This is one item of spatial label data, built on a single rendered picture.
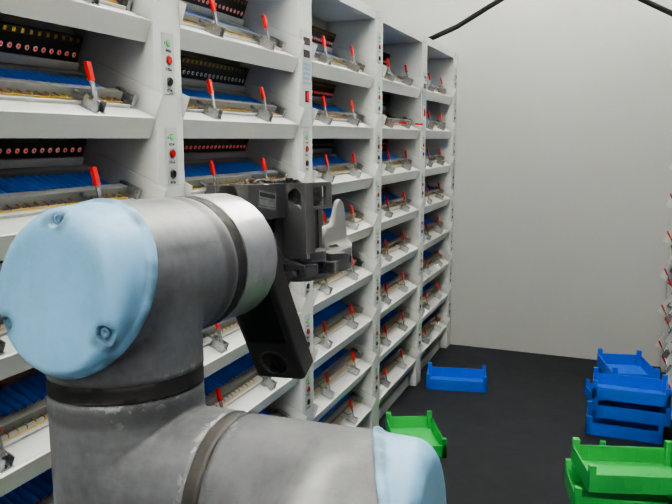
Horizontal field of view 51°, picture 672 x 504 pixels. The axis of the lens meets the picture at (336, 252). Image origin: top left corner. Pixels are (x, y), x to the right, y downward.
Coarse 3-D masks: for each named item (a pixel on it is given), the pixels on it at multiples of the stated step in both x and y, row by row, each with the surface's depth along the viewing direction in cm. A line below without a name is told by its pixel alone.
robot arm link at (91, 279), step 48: (48, 240) 36; (96, 240) 35; (144, 240) 37; (192, 240) 41; (240, 240) 45; (0, 288) 38; (48, 288) 36; (96, 288) 35; (144, 288) 36; (192, 288) 40; (240, 288) 45; (48, 336) 36; (96, 336) 35; (144, 336) 37; (192, 336) 40; (96, 384) 37; (144, 384) 38
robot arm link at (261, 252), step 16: (224, 208) 46; (240, 208) 47; (240, 224) 46; (256, 224) 48; (256, 240) 47; (272, 240) 49; (256, 256) 46; (272, 256) 48; (256, 272) 46; (272, 272) 49; (256, 288) 47; (240, 304) 46; (256, 304) 50; (224, 320) 48
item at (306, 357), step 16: (272, 288) 54; (288, 288) 56; (272, 304) 54; (288, 304) 56; (240, 320) 57; (256, 320) 56; (272, 320) 56; (288, 320) 56; (256, 336) 57; (272, 336) 57; (288, 336) 56; (304, 336) 58; (256, 352) 58; (272, 352) 58; (288, 352) 57; (304, 352) 58; (256, 368) 60; (272, 368) 58; (288, 368) 58; (304, 368) 58
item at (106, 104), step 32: (0, 32) 124; (32, 32) 129; (0, 64) 123; (32, 64) 132; (64, 64) 140; (96, 64) 145; (0, 96) 111; (32, 96) 121; (64, 96) 127; (96, 96) 127; (128, 96) 141; (160, 96) 141; (0, 128) 108; (32, 128) 113; (64, 128) 120; (96, 128) 127; (128, 128) 135
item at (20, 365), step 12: (0, 264) 128; (0, 324) 117; (0, 336) 114; (0, 348) 110; (12, 348) 112; (0, 360) 109; (12, 360) 112; (24, 360) 114; (0, 372) 110; (12, 372) 113
